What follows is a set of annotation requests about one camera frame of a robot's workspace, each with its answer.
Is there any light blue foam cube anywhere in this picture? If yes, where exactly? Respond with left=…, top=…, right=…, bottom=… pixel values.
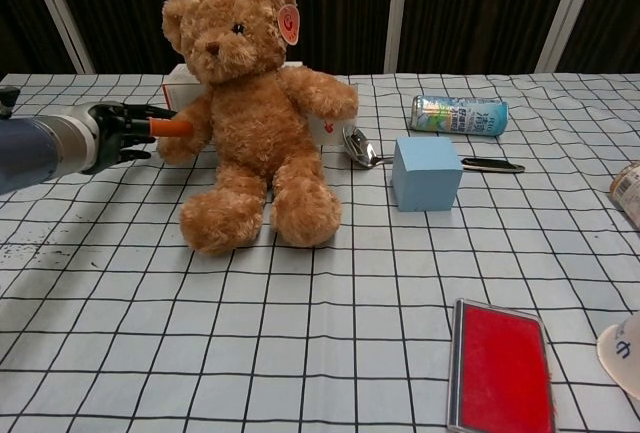
left=391, top=135, right=464, bottom=213

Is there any brown plush teddy bear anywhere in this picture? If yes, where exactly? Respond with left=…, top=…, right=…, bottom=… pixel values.
left=155, top=0, right=360, bottom=258

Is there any white paper cup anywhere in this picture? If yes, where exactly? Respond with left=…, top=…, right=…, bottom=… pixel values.
left=596, top=310, right=640, bottom=404

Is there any red tin box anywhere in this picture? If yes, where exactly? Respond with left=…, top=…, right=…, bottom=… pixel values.
left=446, top=297, right=557, bottom=433

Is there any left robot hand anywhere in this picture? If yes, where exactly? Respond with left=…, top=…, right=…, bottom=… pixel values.
left=87, top=100, right=194, bottom=174

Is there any white metal frame post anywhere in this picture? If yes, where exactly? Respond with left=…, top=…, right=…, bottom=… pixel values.
left=537, top=0, right=604, bottom=74
left=22, top=0, right=96, bottom=74
left=384, top=0, right=412, bottom=74

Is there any blue drink can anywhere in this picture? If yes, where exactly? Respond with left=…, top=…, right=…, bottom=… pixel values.
left=410, top=94, right=510, bottom=139

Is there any white checked tablecloth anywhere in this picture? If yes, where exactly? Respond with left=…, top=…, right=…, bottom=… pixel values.
left=0, top=72, right=640, bottom=433

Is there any metal spoon black handle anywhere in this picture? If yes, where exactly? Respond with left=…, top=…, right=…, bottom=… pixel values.
left=341, top=126, right=526, bottom=174

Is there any white carton box red print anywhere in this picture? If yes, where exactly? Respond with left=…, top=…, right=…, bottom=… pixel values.
left=162, top=60, right=359, bottom=147

